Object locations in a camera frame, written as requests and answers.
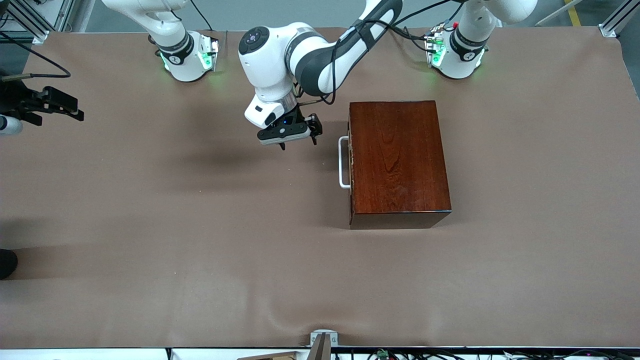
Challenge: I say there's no light wood drawer white handle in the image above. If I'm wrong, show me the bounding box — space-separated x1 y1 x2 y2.
338 120 354 225

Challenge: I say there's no dark brown wooden cabinet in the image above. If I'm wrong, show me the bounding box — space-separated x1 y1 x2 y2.
347 100 453 230

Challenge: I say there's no brown table cloth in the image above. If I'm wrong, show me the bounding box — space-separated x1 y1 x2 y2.
0 26 640 349

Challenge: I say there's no black round object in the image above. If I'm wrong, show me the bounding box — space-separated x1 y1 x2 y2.
0 248 19 281

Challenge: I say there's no grey metal table clamp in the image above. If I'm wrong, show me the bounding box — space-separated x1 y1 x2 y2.
310 330 339 347

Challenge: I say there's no aluminium frame strut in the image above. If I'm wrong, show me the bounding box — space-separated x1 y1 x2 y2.
599 0 640 38
0 0 96 45

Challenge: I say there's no black left arm base cable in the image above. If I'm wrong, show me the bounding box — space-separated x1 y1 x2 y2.
387 25 432 53

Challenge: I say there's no black arm base cable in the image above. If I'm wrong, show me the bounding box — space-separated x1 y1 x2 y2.
189 0 214 32
387 25 432 53

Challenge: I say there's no black right arm base cable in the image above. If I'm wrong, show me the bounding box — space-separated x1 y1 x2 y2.
189 0 214 32

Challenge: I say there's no grey camera post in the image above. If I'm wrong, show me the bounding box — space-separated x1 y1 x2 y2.
307 334 332 360

